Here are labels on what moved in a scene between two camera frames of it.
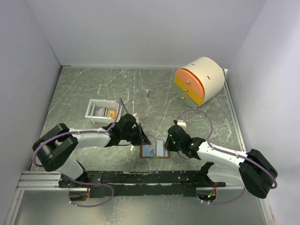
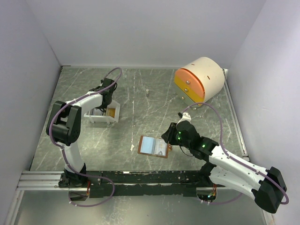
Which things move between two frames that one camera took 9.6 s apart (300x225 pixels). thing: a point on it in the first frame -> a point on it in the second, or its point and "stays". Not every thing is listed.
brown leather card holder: x=156 y=150 stays
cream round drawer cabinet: x=199 y=81 stays
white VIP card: x=152 y=147 -> x=161 y=147
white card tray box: x=103 y=110 stays
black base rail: x=107 y=183 stays
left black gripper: x=142 y=138 -> x=103 y=107
